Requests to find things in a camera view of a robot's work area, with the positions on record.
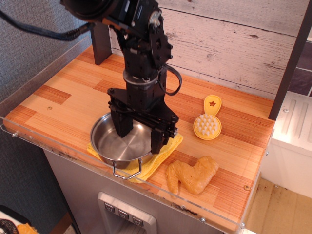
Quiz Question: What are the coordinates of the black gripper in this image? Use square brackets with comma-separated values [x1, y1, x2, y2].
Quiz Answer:
[108, 69, 179, 154]

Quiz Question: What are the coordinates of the stainless steel pot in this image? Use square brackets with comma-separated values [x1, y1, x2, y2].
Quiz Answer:
[90, 113, 154, 180]

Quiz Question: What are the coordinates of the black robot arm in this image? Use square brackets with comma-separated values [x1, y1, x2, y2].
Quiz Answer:
[62, 0, 178, 154]

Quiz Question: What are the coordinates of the yellow folded cloth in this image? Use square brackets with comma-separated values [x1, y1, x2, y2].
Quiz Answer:
[87, 134, 183, 183]

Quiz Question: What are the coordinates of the yellow scrub brush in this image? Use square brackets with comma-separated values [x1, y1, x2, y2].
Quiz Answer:
[193, 95, 222, 140]

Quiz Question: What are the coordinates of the plastic chicken wing toy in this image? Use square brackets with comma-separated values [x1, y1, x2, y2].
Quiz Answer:
[166, 156, 219, 195]

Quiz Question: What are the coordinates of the clear acrylic table guard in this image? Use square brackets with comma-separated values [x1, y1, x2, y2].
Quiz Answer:
[4, 39, 273, 234]

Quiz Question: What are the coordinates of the silver dispenser panel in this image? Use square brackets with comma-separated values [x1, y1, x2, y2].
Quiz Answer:
[97, 192, 157, 234]

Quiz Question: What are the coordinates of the white cabinet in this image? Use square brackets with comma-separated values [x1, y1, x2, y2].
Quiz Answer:
[260, 92, 312, 197]

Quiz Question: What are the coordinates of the orange object bottom left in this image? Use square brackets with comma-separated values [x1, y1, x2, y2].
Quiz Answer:
[17, 223, 38, 234]

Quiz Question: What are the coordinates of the dark left frame post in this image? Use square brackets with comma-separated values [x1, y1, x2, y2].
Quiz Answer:
[91, 24, 112, 65]

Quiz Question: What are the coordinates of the dark frame post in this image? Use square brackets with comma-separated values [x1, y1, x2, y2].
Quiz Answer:
[268, 0, 312, 120]
[91, 24, 112, 65]

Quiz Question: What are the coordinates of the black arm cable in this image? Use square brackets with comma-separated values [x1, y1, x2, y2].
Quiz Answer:
[0, 9, 96, 41]

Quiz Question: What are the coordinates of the dark right frame post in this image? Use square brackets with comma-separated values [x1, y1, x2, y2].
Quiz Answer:
[268, 0, 312, 120]

